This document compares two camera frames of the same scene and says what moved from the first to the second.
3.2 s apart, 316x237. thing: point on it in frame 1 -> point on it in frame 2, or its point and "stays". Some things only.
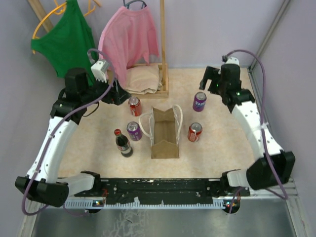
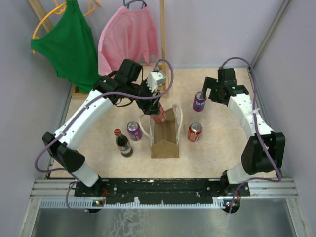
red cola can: x=194 y=131 stays
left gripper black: x=116 y=95 -> x=149 y=106
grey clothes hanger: x=143 y=5 stays
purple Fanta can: x=199 y=101 stays
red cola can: x=135 y=105 -> x=161 y=117
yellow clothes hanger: x=57 y=7 stays
